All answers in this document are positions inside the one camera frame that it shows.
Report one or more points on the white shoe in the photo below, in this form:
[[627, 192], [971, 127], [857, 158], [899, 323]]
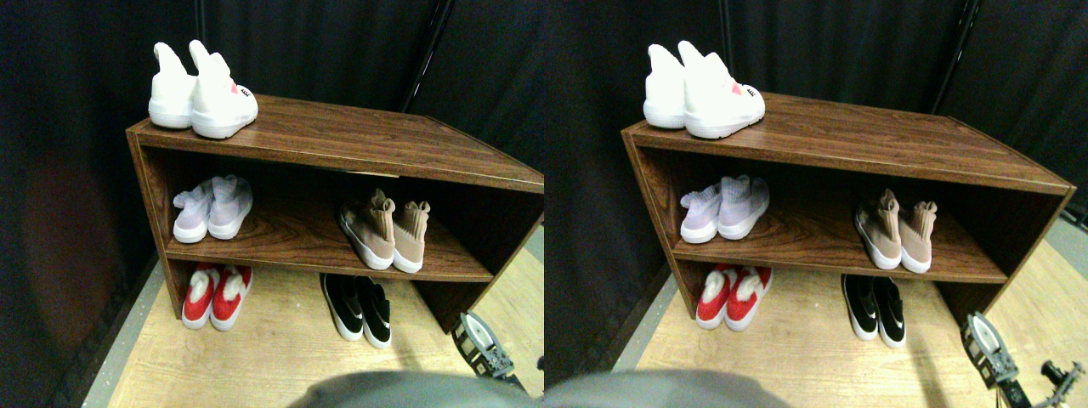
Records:
[[221, 110], [664, 102], [170, 102], [721, 110]]

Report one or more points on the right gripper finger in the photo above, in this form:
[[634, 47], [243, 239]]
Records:
[[984, 347], [476, 342]]

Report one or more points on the black shoe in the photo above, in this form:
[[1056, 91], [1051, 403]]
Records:
[[344, 310], [376, 316], [862, 310], [891, 316]]

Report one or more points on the red shoe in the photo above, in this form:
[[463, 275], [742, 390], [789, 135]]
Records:
[[746, 302], [198, 304], [229, 302], [713, 306]]

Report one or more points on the lilac shoe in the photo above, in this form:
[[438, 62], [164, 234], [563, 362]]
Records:
[[191, 219], [229, 211], [699, 221], [743, 211]]

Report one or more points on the black curtain stand pole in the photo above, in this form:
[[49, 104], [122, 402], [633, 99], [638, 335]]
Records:
[[429, 55], [201, 24], [956, 55]]

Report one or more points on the brown shoe rack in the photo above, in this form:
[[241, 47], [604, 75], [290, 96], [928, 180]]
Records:
[[365, 132], [850, 132]]

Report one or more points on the tan shoe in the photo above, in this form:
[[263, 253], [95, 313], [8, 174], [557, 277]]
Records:
[[917, 240], [880, 231], [371, 231], [410, 240]]

